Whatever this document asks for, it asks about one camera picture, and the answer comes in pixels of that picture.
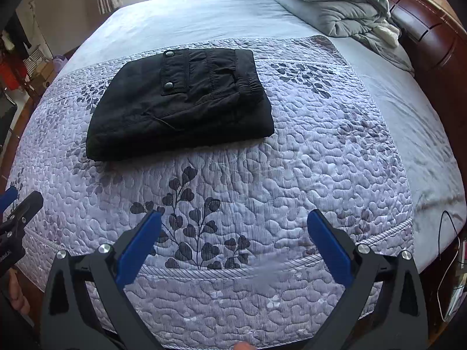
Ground black pants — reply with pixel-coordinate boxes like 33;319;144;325
86;47;275;162

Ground white cable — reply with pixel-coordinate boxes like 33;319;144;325
438;237;461;323

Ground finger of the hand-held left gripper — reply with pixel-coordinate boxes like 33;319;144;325
5;190;44;228
0;186;19;215

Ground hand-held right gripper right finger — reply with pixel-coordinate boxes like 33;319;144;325
306;209;430;350

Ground wooden headboard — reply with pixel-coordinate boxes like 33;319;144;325
372;0;467;143

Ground red container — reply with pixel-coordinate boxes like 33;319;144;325
0;60;17;90

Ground dark hanging clothing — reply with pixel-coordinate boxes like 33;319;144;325
4;11;33;59

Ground white wire rack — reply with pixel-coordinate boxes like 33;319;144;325
25;45;44;68

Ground black chair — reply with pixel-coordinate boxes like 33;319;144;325
0;87;18;147

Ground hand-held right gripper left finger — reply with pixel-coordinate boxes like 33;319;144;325
39;209;163;350

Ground cardboard box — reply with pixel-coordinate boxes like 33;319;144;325
31;64;55;85

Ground grey comforter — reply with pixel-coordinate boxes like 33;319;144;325
258;0;414;75

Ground white fleece cloth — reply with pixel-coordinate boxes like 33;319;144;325
377;22;402;48

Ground purple quilted floral bedspread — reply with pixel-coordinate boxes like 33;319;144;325
5;34;417;350

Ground bed with pale blue sheet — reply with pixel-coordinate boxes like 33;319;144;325
67;0;467;274

